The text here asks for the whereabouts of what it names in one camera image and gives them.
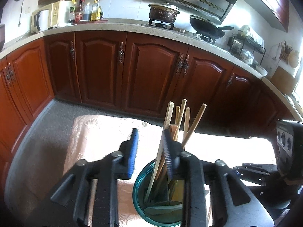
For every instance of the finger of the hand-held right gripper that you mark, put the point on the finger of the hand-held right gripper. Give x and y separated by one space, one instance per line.
260 167
251 175

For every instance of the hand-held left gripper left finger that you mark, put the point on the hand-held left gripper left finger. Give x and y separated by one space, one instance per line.
132 156

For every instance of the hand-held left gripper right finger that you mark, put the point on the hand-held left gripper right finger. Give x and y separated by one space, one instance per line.
168 151

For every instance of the wooden chopstick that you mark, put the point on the wooden chopstick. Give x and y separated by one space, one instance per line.
177 115
195 123
167 120
187 120
174 130
181 111

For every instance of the floral cup with teal rim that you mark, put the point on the floral cup with teal rim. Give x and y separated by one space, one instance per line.
137 203

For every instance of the white ceramic spoon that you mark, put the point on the white ceramic spoon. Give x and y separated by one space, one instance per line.
163 209

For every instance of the quilted pale tablecloth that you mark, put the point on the quilted pale tablecloth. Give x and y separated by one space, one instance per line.
99 132

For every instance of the wooden cutting board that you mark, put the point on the wooden cutting board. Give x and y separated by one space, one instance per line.
283 80

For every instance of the dark wooden base cabinet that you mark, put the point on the dark wooden base cabinet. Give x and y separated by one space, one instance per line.
151 71

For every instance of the floral ceramic bowl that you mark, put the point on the floral ceramic bowl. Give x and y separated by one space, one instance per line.
247 57

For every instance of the gas stove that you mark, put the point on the gas stove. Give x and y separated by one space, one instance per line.
163 24

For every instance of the black wok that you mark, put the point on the black wok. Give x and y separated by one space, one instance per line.
206 27

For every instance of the speckled stone countertop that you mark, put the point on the speckled stone countertop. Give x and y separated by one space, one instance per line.
118 26

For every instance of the lidded cooking pot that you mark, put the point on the lidded cooking pot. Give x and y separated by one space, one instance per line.
163 14

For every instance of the small dark jar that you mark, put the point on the small dark jar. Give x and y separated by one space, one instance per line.
101 16

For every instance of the white rag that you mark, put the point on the white rag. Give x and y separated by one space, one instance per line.
62 24

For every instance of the yellow oil bottle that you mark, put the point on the yellow oil bottle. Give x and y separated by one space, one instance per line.
95 11

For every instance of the dark sauce bottle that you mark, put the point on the dark sauce bottle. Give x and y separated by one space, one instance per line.
86 13

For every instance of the dark bottle red label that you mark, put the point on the dark bottle red label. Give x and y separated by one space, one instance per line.
79 11

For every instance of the dark bottle yellow cap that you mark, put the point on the dark bottle yellow cap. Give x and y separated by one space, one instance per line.
72 13

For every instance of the white paper roll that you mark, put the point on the white paper roll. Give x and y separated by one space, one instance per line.
65 11

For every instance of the cream microwave oven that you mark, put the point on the cream microwave oven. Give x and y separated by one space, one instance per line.
54 14

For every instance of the wall-mounted chopstick holder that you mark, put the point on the wall-mounted chopstick holder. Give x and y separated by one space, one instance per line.
284 56

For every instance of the dark wooden wall cabinet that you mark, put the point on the dark wooden wall cabinet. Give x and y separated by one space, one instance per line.
267 0

